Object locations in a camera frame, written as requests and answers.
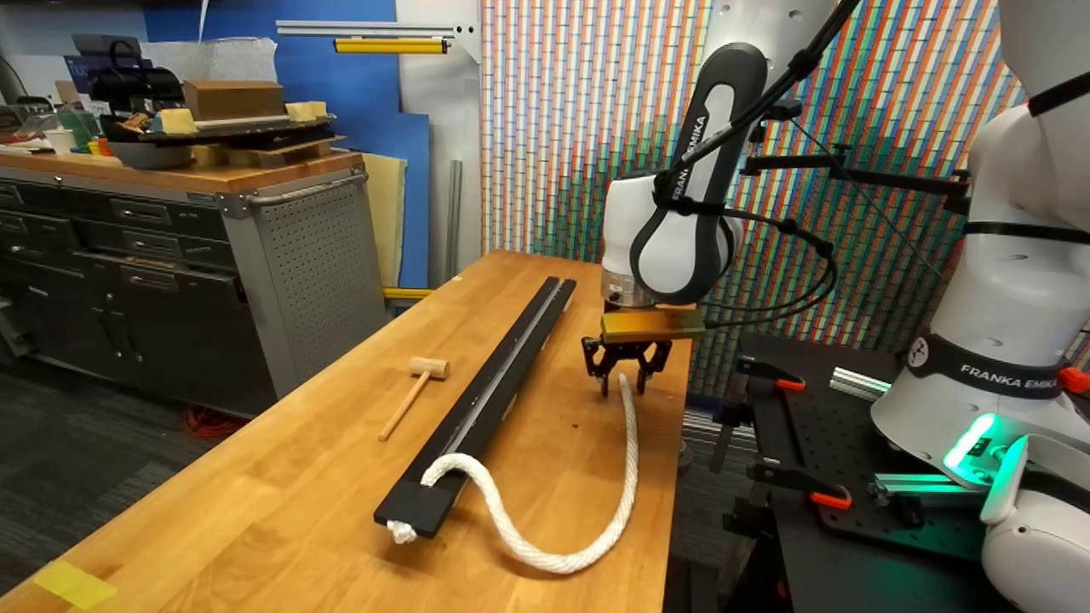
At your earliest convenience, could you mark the yellow spirit level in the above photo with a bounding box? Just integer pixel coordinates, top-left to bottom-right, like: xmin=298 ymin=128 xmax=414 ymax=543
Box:
xmin=330 ymin=35 xmax=451 ymax=59

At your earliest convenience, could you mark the blue board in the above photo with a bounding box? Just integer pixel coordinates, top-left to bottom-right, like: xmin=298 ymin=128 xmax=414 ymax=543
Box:
xmin=141 ymin=0 xmax=436 ymax=294

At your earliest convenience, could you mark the brown box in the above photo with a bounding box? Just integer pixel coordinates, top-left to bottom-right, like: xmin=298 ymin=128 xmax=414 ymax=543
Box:
xmin=182 ymin=77 xmax=288 ymax=122

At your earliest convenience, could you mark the silver aluminium bar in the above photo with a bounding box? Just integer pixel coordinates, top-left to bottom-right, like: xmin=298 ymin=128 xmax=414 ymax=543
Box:
xmin=824 ymin=361 xmax=904 ymax=401

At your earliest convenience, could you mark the black breadboard table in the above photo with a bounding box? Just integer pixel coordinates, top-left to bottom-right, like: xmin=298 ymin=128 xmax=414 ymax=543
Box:
xmin=731 ymin=329 xmax=1027 ymax=613

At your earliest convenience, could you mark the multicolour patterned backdrop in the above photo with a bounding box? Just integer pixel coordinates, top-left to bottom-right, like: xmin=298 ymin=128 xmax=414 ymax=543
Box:
xmin=476 ymin=0 xmax=1027 ymax=401

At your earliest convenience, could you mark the yellow bar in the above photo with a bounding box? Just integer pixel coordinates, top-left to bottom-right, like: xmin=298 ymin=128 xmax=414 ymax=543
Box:
xmin=380 ymin=284 xmax=436 ymax=309

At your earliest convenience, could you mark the white rope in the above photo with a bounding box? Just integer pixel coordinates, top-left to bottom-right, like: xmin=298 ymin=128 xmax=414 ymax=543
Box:
xmin=414 ymin=372 xmax=648 ymax=579

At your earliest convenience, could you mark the long black rail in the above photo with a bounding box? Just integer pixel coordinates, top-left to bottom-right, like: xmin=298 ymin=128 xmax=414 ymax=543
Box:
xmin=372 ymin=271 xmax=582 ymax=544

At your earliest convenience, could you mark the yellow tape patch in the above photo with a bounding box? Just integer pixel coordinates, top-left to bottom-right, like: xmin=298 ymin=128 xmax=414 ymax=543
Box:
xmin=27 ymin=559 xmax=124 ymax=613

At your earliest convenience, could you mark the silver metal bar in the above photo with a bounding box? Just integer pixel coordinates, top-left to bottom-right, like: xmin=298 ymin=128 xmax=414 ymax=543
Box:
xmin=271 ymin=16 xmax=480 ymax=36

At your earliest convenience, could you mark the dark equipment pile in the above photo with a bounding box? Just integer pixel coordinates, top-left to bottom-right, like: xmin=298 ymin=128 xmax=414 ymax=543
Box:
xmin=67 ymin=31 xmax=187 ymax=113

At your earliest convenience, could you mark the orange handled black clamp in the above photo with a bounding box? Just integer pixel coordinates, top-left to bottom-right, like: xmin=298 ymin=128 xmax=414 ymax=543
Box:
xmin=754 ymin=458 xmax=859 ymax=518
xmin=731 ymin=354 xmax=815 ymax=401

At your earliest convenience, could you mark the pale foam block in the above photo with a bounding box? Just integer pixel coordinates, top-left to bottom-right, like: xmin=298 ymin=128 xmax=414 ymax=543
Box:
xmin=154 ymin=105 xmax=200 ymax=140
xmin=284 ymin=99 xmax=333 ymax=127

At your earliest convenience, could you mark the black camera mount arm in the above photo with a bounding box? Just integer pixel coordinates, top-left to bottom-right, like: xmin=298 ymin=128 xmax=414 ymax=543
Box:
xmin=737 ymin=140 xmax=980 ymax=219

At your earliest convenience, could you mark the small wooden mallet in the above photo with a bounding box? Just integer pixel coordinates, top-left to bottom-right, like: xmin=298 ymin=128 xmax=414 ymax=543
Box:
xmin=376 ymin=354 xmax=453 ymax=446

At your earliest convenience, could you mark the grey perforated workbench cabinet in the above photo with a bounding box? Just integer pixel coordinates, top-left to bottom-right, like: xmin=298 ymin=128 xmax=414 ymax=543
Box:
xmin=0 ymin=143 xmax=393 ymax=421

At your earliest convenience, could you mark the teal small object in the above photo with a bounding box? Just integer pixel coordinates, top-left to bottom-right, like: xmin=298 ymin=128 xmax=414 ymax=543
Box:
xmin=54 ymin=105 xmax=104 ymax=152

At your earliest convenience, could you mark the wooden plank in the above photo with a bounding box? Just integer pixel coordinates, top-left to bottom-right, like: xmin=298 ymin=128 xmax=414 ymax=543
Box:
xmin=187 ymin=134 xmax=347 ymax=174

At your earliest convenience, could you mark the black stereo camera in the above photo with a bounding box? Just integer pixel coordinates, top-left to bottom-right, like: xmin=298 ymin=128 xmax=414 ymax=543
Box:
xmin=745 ymin=99 xmax=808 ymax=127

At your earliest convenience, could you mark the beige board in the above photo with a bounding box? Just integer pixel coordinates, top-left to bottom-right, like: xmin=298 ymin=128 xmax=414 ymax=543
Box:
xmin=362 ymin=149 xmax=411 ymax=294

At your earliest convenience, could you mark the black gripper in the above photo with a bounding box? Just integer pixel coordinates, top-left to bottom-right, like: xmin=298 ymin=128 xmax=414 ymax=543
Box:
xmin=580 ymin=334 xmax=673 ymax=401

